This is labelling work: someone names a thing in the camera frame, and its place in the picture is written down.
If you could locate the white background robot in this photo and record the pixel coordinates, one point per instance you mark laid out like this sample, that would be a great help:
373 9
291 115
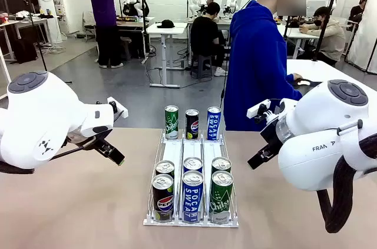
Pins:
132 0

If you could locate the person in dark clothes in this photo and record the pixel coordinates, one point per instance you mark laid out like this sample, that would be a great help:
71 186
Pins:
357 10

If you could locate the person's right hand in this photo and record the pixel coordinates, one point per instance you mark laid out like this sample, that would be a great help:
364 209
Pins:
298 76

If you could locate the green Chilsung can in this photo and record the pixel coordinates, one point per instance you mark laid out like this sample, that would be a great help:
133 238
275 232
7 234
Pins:
221 199
221 163
171 122

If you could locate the white partition panel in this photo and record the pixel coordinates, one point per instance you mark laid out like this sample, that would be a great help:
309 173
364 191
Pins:
365 40

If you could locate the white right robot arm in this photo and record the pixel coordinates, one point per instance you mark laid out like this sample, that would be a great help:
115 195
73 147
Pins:
324 119

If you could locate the black cap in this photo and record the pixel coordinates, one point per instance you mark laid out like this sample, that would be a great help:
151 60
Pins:
165 23

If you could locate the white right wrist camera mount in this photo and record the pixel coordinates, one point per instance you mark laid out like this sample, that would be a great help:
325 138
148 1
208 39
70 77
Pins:
256 108

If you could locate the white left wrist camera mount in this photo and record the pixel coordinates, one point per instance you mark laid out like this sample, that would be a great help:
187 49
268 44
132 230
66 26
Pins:
122 110

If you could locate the black tripod pole with camera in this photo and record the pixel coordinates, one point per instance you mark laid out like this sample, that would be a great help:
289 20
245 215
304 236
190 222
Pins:
324 25

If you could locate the grey stool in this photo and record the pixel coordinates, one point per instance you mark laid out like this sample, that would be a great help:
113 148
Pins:
201 65

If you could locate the person in purple hoodie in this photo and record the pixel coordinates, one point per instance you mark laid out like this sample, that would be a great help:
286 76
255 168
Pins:
103 10

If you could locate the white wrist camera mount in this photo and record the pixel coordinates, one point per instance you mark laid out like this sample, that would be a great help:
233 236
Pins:
122 110
256 108

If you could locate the white background desk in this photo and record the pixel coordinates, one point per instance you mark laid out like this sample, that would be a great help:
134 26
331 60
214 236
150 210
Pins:
297 32

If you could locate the seated person in black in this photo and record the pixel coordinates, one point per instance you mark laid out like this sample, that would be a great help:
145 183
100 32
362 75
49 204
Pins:
204 34

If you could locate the person in blue hoodie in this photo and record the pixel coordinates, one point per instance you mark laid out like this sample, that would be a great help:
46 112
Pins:
256 69

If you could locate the white desk with metal legs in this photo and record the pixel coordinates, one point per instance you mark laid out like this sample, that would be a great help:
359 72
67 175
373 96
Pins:
166 32

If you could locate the person's right forearm blue sleeve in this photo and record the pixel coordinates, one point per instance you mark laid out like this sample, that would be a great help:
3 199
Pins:
291 88

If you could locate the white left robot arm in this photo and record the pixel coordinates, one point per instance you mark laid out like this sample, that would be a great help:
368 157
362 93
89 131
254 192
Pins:
38 113

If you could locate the blue Pocari Sweat can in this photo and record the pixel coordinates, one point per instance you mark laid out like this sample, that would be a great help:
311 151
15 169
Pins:
193 164
193 199
214 124

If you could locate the black Pepsi can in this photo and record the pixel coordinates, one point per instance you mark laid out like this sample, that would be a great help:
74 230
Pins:
165 167
162 199
192 125

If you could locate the large white table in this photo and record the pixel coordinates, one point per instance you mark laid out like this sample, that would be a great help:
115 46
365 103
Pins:
324 71

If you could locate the seated person in beige jacket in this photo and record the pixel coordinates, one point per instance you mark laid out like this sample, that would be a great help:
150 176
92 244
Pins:
332 37

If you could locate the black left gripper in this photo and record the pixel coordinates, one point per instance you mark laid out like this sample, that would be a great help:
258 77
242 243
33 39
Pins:
84 138

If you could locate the black tripod light stand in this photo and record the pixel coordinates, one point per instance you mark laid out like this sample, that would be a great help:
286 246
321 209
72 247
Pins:
38 40

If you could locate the clear white can dispenser rack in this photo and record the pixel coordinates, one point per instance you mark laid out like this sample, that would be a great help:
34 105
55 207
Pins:
172 150

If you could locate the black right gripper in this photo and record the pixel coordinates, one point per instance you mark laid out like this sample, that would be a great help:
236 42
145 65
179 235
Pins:
271 135

